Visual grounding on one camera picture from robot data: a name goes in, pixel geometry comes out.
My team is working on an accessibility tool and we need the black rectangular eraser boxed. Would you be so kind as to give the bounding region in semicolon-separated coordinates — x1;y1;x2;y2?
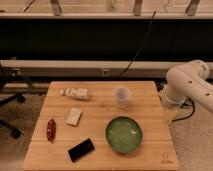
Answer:
68;139;95;162

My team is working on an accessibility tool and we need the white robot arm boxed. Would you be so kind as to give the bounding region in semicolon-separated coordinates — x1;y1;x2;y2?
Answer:
159;60;213;125

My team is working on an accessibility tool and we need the white rectangular sponge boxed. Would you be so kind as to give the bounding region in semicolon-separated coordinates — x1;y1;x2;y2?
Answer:
66;108;82;126

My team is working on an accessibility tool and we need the green round bowl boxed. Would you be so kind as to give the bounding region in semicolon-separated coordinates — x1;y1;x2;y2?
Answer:
105;116;143;154

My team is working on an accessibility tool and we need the clear plastic cup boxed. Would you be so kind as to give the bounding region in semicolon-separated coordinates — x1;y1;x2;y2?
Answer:
114;87;131;108

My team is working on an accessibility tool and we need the white squeeze tube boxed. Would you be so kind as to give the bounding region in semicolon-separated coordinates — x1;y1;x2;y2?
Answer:
60;88;89;100

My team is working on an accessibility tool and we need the red chili pepper toy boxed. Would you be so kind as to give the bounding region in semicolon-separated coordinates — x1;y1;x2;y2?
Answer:
47;119;56;141

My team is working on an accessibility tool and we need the black office chair base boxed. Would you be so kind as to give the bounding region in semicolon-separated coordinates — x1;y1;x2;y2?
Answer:
0;63;33;139

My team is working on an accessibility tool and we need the black floor cable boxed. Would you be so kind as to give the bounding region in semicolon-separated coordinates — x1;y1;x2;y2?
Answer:
173;97;196;123

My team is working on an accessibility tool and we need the black hanging cable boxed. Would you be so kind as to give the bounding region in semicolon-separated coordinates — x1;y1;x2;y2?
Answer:
119;9;157;77

